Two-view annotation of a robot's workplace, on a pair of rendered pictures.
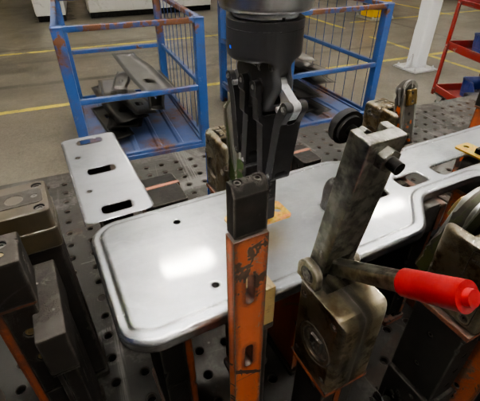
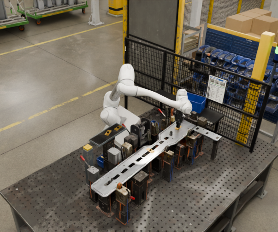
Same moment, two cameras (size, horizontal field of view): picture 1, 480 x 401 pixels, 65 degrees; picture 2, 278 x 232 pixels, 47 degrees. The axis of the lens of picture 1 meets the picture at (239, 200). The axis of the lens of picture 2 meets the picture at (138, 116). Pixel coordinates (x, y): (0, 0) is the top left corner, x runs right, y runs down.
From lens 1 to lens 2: 3.55 m
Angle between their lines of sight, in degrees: 108
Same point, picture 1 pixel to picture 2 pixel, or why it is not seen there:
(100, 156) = (210, 135)
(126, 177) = (202, 132)
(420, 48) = not seen: outside the picture
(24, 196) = (202, 119)
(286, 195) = (177, 135)
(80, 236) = (225, 161)
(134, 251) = (188, 124)
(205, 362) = not seen: hidden behind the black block
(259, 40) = not seen: hidden behind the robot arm
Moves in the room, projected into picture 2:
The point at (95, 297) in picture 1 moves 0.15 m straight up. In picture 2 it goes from (207, 152) to (209, 141)
